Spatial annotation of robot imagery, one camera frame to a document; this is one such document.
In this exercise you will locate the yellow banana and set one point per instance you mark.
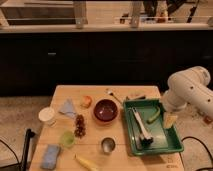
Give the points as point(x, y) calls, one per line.
point(86, 163)

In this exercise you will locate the light blue cloth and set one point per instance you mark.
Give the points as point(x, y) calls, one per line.
point(68, 109)

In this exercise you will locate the green cucumber piece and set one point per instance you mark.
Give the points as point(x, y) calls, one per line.
point(154, 116)

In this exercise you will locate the small metal cup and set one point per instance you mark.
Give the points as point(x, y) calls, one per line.
point(108, 145)

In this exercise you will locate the dark red bowl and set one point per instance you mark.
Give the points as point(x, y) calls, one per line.
point(105, 110)

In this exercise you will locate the orange fruit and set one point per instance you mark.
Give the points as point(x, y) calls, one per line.
point(86, 101)

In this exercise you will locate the yellow sponge piece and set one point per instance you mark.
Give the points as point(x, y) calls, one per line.
point(169, 119)

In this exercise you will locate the green plastic tray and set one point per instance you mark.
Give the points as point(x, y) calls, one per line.
point(165, 141)

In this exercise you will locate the green plastic cup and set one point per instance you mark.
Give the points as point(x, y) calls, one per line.
point(67, 139)

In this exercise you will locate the black clamp stand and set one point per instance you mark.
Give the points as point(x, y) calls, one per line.
point(28, 136)

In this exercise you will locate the blue sponge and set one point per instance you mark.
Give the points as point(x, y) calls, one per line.
point(49, 158)

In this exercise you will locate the bunch of dark grapes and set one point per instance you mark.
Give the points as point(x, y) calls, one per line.
point(80, 129)

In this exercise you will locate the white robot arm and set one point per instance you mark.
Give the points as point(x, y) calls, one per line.
point(189, 86)

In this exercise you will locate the white paper cup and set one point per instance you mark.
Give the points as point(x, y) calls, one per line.
point(47, 116)

